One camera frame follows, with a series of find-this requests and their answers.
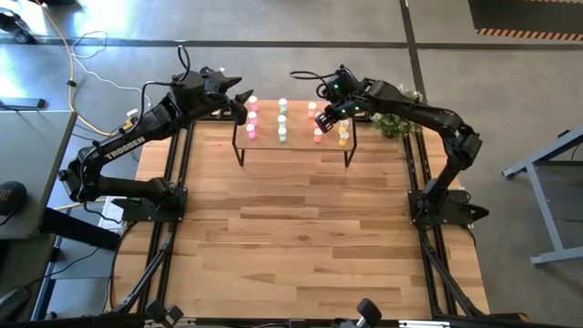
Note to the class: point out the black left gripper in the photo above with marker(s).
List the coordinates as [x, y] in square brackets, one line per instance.
[202, 93]

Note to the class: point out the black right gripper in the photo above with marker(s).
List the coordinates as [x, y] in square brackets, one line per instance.
[348, 109]

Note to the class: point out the yellow medicine bottle white cap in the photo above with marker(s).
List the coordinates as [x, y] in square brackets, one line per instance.
[343, 138]
[344, 125]

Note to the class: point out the pink medicine bottle white cap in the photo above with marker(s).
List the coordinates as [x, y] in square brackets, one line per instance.
[252, 118]
[250, 131]
[253, 104]

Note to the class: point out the teal medicine bottle white cap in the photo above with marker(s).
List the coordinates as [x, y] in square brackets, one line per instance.
[283, 106]
[282, 121]

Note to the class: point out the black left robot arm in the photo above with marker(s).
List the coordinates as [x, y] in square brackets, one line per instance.
[123, 141]

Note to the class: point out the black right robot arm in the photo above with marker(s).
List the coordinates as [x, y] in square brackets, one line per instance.
[432, 118]

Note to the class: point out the black floor tape line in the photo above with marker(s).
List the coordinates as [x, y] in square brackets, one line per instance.
[228, 44]
[412, 59]

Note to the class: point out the potted green artificial plant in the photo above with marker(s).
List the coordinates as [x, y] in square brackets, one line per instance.
[394, 124]

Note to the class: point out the white yellow plug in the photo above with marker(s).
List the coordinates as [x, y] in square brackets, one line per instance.
[132, 116]

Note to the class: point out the grey desk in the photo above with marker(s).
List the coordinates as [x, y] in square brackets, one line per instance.
[32, 150]

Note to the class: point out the black flat device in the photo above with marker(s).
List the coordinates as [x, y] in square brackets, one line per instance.
[23, 103]

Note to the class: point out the black hazard-striped floor mat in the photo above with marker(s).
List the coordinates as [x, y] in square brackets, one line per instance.
[524, 13]

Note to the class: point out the black bulky object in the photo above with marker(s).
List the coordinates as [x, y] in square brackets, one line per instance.
[16, 25]

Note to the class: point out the black round object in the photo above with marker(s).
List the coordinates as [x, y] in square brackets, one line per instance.
[11, 198]

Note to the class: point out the blue-grey metal table frame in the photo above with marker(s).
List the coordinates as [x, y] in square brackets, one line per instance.
[546, 205]

